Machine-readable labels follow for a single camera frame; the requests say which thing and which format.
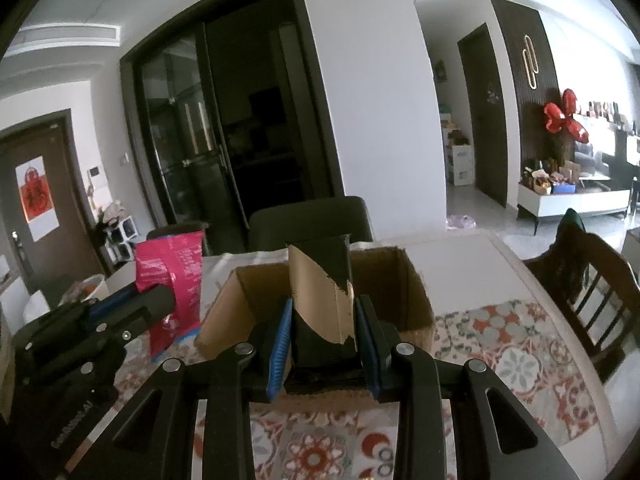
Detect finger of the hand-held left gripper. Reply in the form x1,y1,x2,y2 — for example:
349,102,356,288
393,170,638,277
75,286,177,387
60,282,139,332

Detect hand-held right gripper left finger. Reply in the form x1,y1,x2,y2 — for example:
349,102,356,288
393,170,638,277
70,297,294,480

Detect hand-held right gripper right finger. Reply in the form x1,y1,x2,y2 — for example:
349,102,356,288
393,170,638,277
354,295,568,480

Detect red snack bag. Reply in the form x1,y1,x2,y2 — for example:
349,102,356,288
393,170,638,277
134,231,206,361

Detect brown cardboard box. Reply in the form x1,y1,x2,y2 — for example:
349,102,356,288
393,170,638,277
194,246,436,361

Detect white bowl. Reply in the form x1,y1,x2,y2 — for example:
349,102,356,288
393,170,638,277
59,274,110,307

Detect white cubby shelf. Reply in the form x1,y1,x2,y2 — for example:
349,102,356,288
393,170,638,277
106,215,139,262

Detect brown entrance door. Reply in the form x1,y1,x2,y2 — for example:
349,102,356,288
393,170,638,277
0,110,107,297

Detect wide dark upholstered chair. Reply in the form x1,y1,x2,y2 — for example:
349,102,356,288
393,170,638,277
248,196,375,253

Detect red paper-cut poster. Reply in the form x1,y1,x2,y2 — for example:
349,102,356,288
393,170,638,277
15,156,61,241

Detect patterned floral tablecloth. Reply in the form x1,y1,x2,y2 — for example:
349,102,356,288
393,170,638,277
105,227,618,480

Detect dark glass sliding door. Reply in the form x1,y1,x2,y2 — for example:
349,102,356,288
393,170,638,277
120,0,347,257

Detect white stacked storage boxes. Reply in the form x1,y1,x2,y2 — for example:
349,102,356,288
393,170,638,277
439,105,476,187

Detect dark green cloth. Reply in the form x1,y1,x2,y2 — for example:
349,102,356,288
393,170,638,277
550,208,590,288

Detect dark interior door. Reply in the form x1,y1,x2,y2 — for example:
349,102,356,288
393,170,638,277
457,22,512,209

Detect brown wooden chair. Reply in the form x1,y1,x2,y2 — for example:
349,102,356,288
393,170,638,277
522,208,640,386

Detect pile of boxes on cabinet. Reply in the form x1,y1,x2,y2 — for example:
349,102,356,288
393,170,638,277
522,157,582,196

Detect white low cabinet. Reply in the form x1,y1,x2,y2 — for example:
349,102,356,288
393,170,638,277
516,174,634,237

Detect red foil balloons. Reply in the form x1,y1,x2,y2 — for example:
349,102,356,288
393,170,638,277
542,88,592,144

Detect row of shelf ornaments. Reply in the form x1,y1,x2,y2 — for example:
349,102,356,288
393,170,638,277
575,100,637,126

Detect gold wall ornament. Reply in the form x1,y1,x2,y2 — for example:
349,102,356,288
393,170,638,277
520,35,542,91

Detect dark slatted wall panel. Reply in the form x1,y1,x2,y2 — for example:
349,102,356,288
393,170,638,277
490,0,577,162

